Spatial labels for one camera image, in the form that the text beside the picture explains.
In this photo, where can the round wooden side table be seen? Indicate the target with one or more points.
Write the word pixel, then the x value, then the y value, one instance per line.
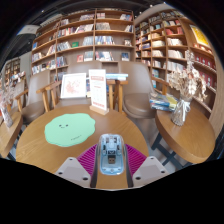
pixel 8 136
pixel 190 140

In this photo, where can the small distant wooden bookshelf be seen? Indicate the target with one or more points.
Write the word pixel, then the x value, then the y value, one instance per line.
pixel 11 68

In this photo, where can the transparent blue computer mouse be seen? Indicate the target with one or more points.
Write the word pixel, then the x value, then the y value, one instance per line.
pixel 111 155

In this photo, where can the light blue book stack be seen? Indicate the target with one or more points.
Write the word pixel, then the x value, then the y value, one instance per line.
pixel 116 77

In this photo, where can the green cloud-shaped mouse pad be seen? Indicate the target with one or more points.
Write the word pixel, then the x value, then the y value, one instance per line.
pixel 68 130

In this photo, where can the wide wooden bookshelf unit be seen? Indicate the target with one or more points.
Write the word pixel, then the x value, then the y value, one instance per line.
pixel 83 36

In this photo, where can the white framed picture board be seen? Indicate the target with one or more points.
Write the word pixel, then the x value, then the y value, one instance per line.
pixel 73 85

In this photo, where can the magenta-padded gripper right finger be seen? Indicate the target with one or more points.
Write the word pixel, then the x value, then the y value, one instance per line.
pixel 136 160

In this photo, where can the stack of colourful books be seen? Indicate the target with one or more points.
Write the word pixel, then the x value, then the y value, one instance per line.
pixel 163 102

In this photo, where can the white sign on wooden base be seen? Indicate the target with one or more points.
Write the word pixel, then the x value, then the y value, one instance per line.
pixel 98 90

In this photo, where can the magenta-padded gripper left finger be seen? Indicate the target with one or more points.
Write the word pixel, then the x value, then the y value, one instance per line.
pixel 87 160

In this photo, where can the glass vase with dried flowers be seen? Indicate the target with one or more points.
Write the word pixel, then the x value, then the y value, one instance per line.
pixel 186 83
pixel 6 106

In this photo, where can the dark cover book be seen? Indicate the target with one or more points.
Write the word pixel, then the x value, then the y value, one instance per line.
pixel 88 86

